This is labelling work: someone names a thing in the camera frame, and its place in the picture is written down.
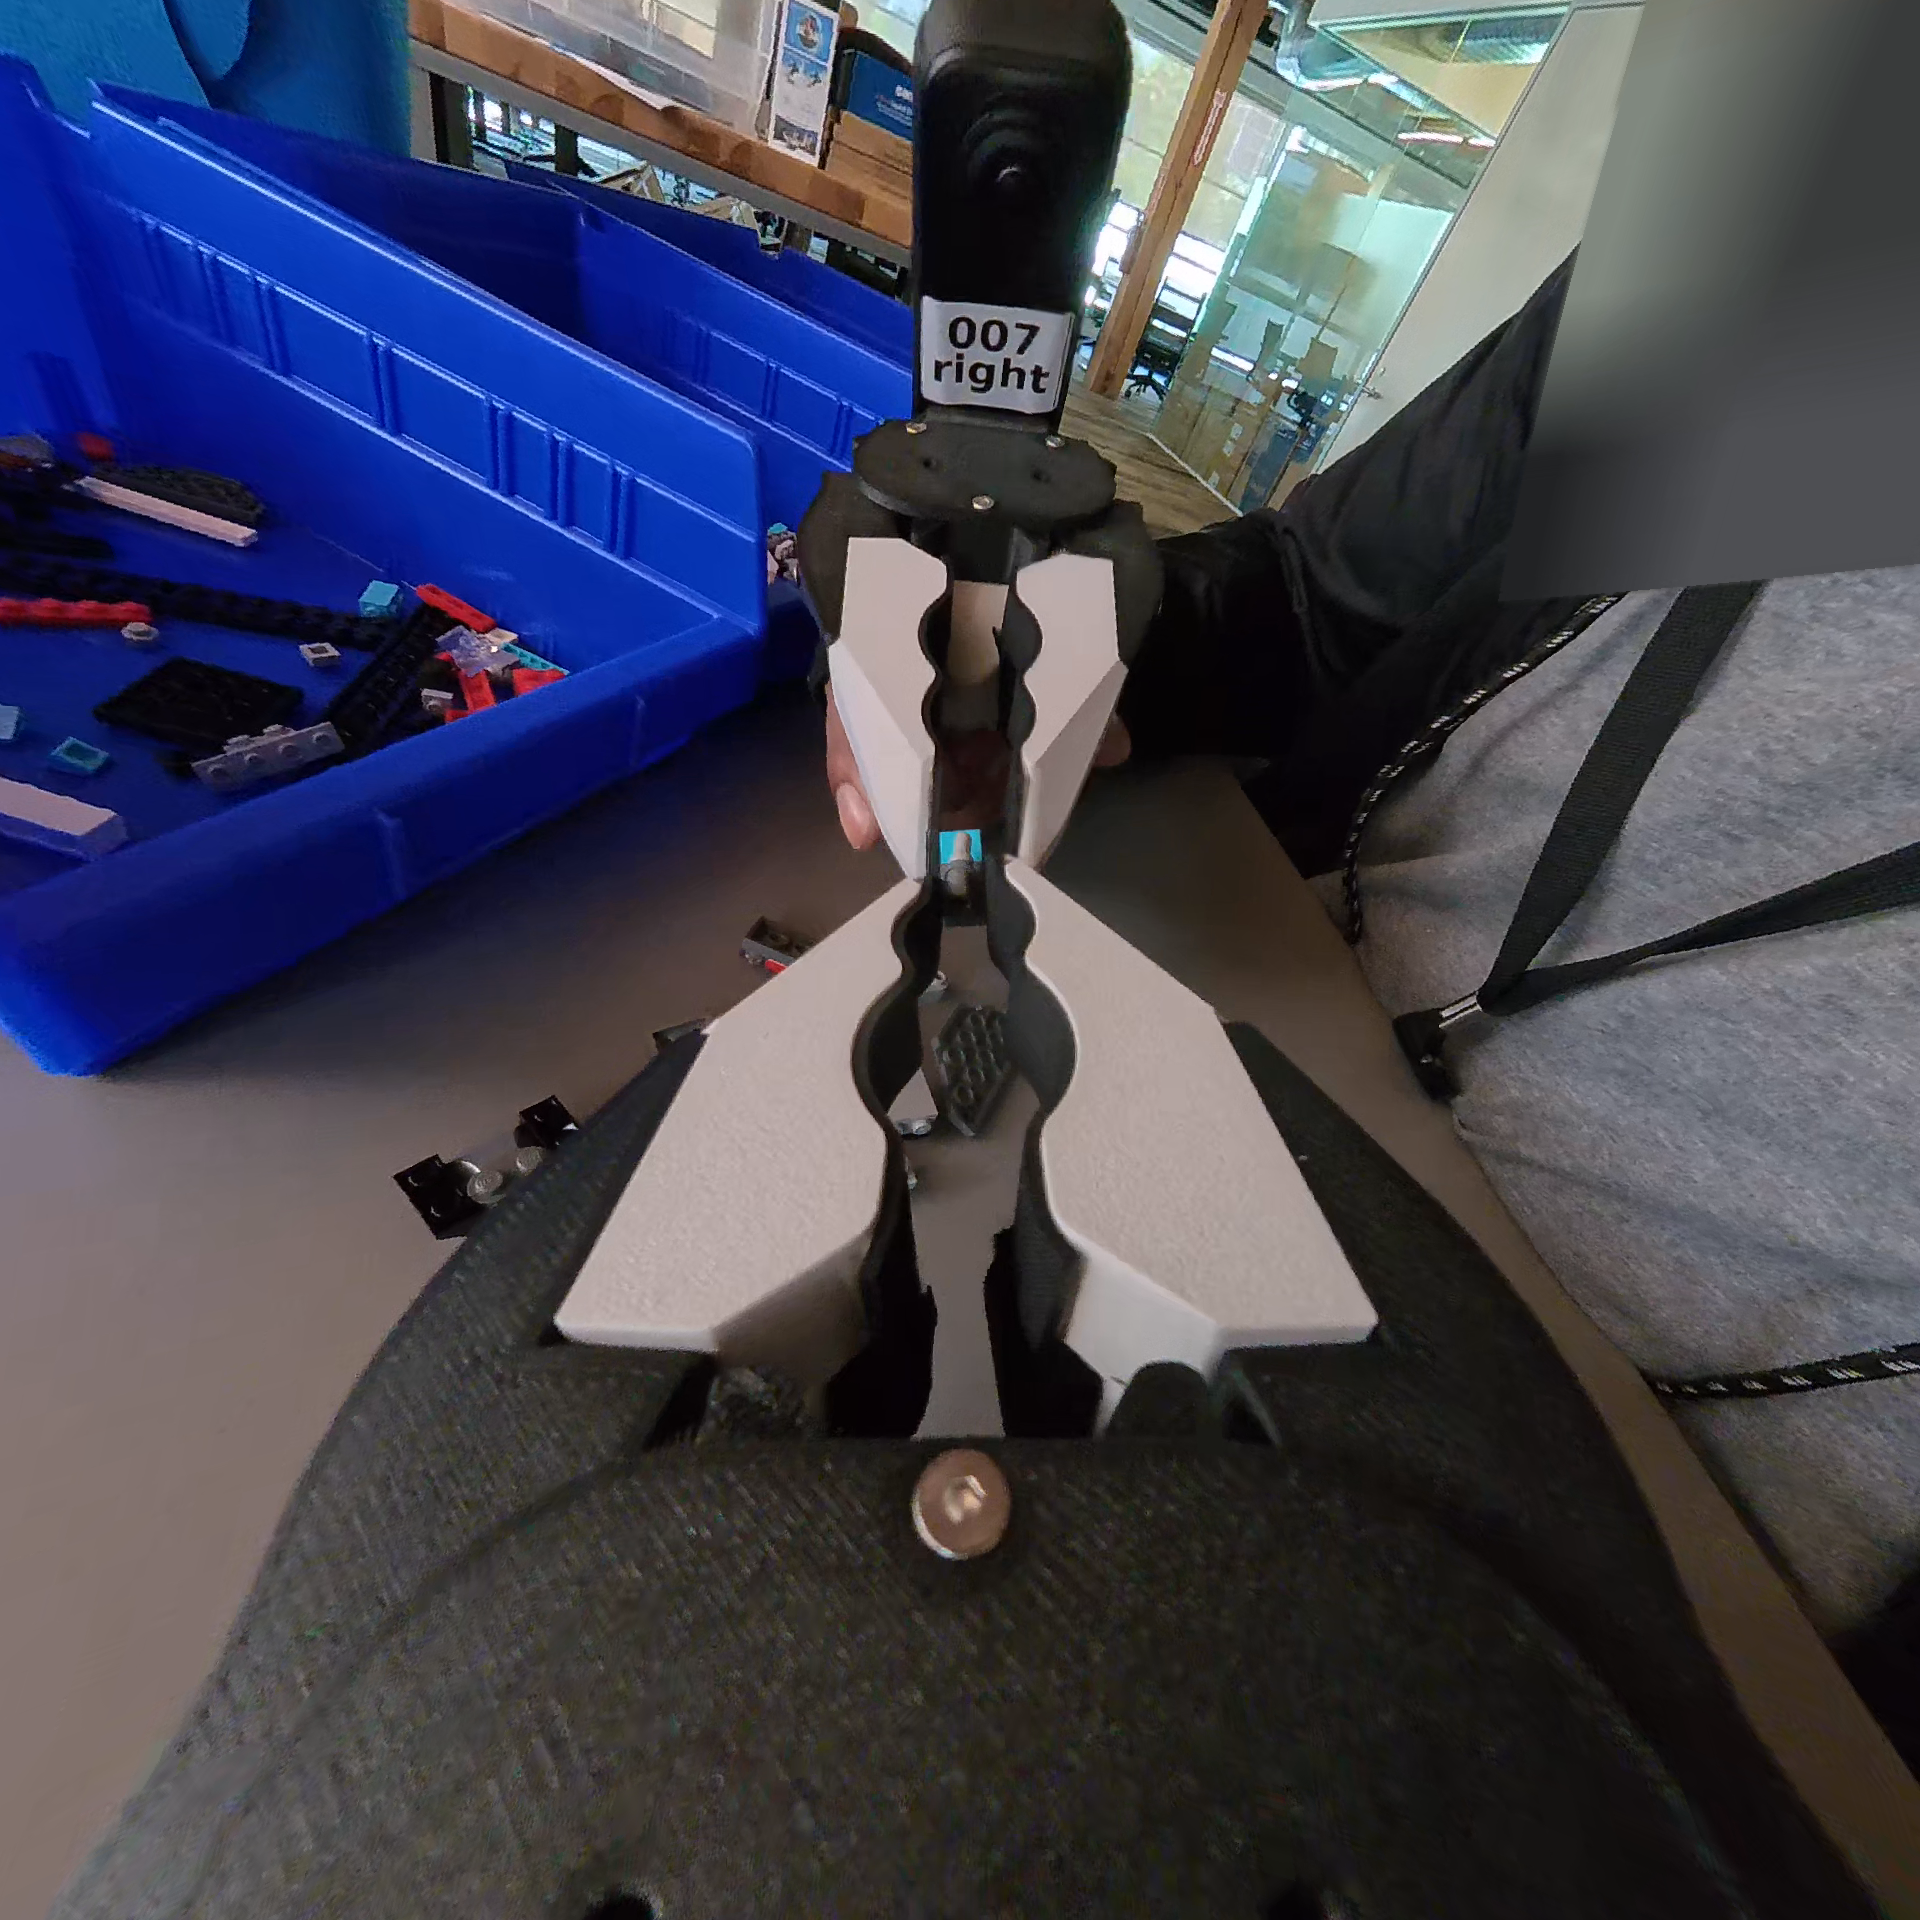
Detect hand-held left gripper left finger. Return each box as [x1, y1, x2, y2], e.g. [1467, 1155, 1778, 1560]
[556, 882, 923, 1356]

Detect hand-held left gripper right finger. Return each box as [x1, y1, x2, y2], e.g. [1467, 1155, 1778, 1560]
[997, 863, 1384, 1393]

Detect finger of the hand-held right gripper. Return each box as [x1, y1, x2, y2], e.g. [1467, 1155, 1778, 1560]
[827, 538, 959, 888]
[1015, 555, 1135, 868]

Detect person's right forearm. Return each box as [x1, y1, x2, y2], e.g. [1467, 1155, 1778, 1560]
[1125, 247, 1587, 881]

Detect grey desk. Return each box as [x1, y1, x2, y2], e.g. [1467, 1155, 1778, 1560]
[0, 668, 1914, 1920]

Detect person's right hand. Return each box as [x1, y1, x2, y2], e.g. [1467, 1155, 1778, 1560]
[824, 688, 1136, 865]

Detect blue cardboard box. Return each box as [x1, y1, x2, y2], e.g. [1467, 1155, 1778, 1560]
[833, 42, 921, 144]

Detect white and blue carton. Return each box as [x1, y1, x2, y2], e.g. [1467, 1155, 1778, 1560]
[768, 0, 836, 166]

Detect dark grey wedge plate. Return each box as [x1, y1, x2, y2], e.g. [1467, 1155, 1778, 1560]
[936, 1001, 1010, 1136]

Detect narrow blue plastic bin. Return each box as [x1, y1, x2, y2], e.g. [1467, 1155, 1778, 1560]
[90, 82, 904, 692]
[511, 158, 921, 369]

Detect black and grey brick assembly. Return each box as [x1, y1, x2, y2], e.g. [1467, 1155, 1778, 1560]
[394, 1096, 584, 1242]

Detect wooden workbench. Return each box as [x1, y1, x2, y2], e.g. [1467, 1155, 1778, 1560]
[408, 0, 921, 250]

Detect person's grey sweater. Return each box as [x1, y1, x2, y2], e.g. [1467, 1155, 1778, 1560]
[1320, 570, 1920, 1652]

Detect large blue plastic bin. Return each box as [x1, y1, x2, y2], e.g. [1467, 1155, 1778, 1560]
[0, 52, 776, 1080]

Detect wooden post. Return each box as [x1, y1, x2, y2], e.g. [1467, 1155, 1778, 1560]
[1083, 0, 1273, 400]

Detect black lanyard strap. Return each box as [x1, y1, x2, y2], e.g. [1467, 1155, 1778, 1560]
[1343, 585, 1920, 1404]

